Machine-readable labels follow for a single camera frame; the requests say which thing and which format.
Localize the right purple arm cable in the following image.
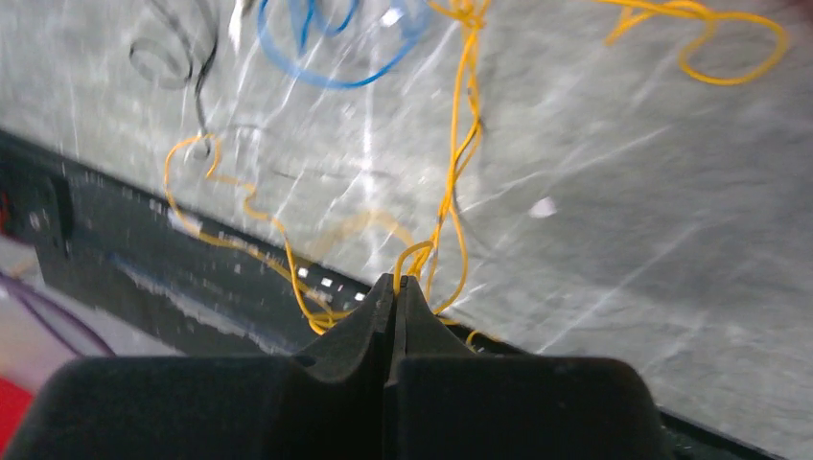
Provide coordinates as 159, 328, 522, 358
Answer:
0, 269, 119, 360

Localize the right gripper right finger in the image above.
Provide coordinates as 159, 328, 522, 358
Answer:
383, 277, 672, 459

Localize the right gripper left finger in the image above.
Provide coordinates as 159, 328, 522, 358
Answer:
4, 274, 394, 459

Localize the yellow black wire bundle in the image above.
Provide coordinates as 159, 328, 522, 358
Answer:
127, 0, 792, 319

